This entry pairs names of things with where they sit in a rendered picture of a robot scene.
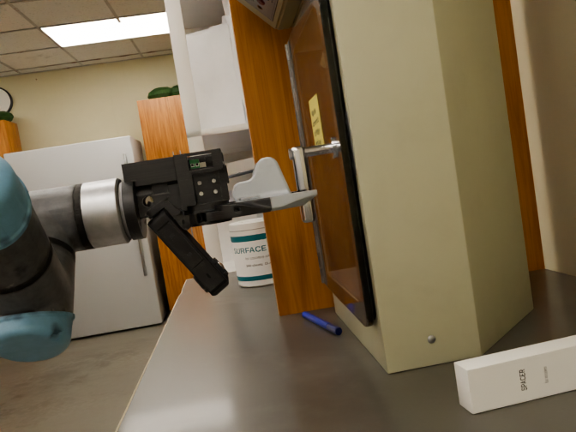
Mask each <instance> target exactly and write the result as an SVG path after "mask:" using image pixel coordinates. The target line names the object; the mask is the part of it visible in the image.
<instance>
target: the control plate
mask: <svg viewBox="0 0 576 432"><path fill-rule="evenodd" d="M245 1H246V2H247V3H249V4H250V5H251V6H253V7H254V8H255V9H257V10H258V11H259V12H261V13H262V14H263V15H264V16H266V17H267V18H268V19H269V20H271V21H273V18H274V14H275V11H276V8H277V4H278V0H269V1H268V0H263V1H264V3H265V5H261V4H259V3H258V2H257V1H256V0H245ZM257 5H260V6H261V7H262V8H263V9H259V8H258V7H257Z"/></svg>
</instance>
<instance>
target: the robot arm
mask: <svg viewBox="0 0 576 432"><path fill-rule="evenodd" d="M206 153H209V154H206ZM201 154H204V155H201ZM195 155H198V156H195ZM190 156H193V157H190ZM121 166H122V171H123V180H121V179H119V178H112V179H106V180H100V181H94V182H89V183H80V184H74V185H69V186H62V187H56V188H51V189H40V190H34V191H28V190H27V187H26V186H25V184H24V182H22V180H21V179H20V178H19V177H18V176H17V175H16V174H15V171H14V170H13V168H12V166H11V165H10V164H9V163H8V162H7V161H6V160H5V159H3V158H2V157H0V357H2V358H5V359H8V360H11V361H16V362H37V361H43V360H47V359H50V358H53V357H56V356H57V355H59V354H61V353H62V352H64V351H65V350H66V349H67V348H68V346H69V343H70V340H71V334H72V325H73V320H74V319H75V314H74V295H75V252H77V251H82V250H88V249H97V248H103V247H108V246H113V245H118V244H124V243H129V242H130V241H131V240H132V239H133V240H138V239H143V238H146V237H147V225H148V226H149V227H150V228H151V229H152V230H153V232H154V233H155V234H156V235H157V236H158V237H159V238H160V239H161V240H162V242H163V243H164V244H165V245H166V246H167V247H168V248H169V249H170V250H171V252H172V253H173V254H174V255H175V256H176V257H177V258H178V259H179V260H180V262H182V264H184V266H186V268H188V270H189V271H190V272H191V273H192V274H193V275H194V276H193V277H194V280H195V281H196V282H197V284H198V285H199V286H200V287H201V288H202V289H203V290H204V291H205V292H206V293H208V292H209V293H210V294H211V295H212V296H216V295H218V294H219V293H220V292H221V291H222V290H224V288H226V286H228V284H229V277H228V272H227V270H226V269H225V267H224V265H223V264H222V263H220V262H219V261H218V260H217V259H216V258H215V257H214V258H212V257H211V256H210V255H209V254H208V252H206V250H204V248H202V246H201V245H200V244H199V243H198V242H197V241H196V240H195V239H194V238H193V236H192V235H191V234H190V233H189V232H188V231H187V230H188V229H189V228H190V227H196V226H202V225H212V224H218V223H222V222H226V221H230V220H232V218H236V217H242V216H247V215H252V214H258V213H266V212H271V211H276V210H281V209H286V208H291V207H299V206H303V205H305V204H306V203H307V202H309V201H310V200H311V199H313V198H314V197H315V196H317V189H313V190H308V191H302V192H297V191H293V192H291V191H290V189H289V187H288V184H287V182H286V180H285V178H284V175H283V173H282V171H281V170H280V167H279V164H278V162H277V161H276V160H275V159H273V158H271V157H266V158H262V159H260V160H259V161H258V162H257V163H256V164H255V168H254V170H253V174H252V177H251V178H250V180H248V181H243V182H240V183H237V184H236V185H235V186H234V187H233V189H232V196H233V199H234V200H235V201H229V200H230V196H229V190H228V185H227V184H228V183H229V178H228V172H227V167H226V165H225V161H224V155H223V153H222V152H221V150H220V148H217V149H211V150H206V151H200V152H194V153H184V154H178V155H173V157H168V158H162V159H151V160H146V161H140V162H134V163H128V164H123V165H121ZM148 196H151V197H152V198H153V202H151V201H148V202H147V204H146V198H147V197H148ZM250 196H255V197H253V198H248V199H242V200H241V198H245V197H250ZM157 214H158V215H157ZM147 218H149V219H152V220H150V221H149V222H148V224H147Z"/></svg>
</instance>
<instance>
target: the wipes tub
mask: <svg viewBox="0 0 576 432"><path fill-rule="evenodd" d="M229 230H230V235H231V246H232V251H233V256H234V262H235V267H236V271H237V280H238V284H239V285H240V286H242V287H257V286H264V285H273V274H272V268H271V263H270V258H269V252H268V246H267V237H266V232H265V226H264V220H263V217H262V218H257V219H247V220H243V221H238V222H234V223H231V224H229Z"/></svg>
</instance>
